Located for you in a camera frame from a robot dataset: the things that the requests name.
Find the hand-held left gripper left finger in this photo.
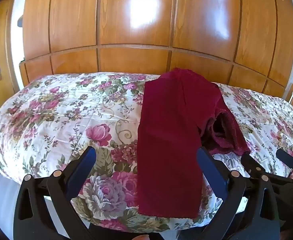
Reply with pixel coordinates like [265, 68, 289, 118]
[13, 146, 97, 240]

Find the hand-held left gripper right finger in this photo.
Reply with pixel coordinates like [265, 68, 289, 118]
[196, 147, 281, 240]

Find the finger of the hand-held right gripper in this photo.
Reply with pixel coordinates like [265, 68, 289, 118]
[241, 153, 265, 180]
[276, 149, 293, 179]

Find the dark red lace-trimmed top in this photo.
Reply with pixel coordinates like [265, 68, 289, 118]
[137, 67, 251, 218]

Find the floral bedspread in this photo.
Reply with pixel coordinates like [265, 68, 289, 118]
[0, 72, 293, 233]

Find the wooden panelled headboard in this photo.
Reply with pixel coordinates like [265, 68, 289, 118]
[19, 0, 293, 98]

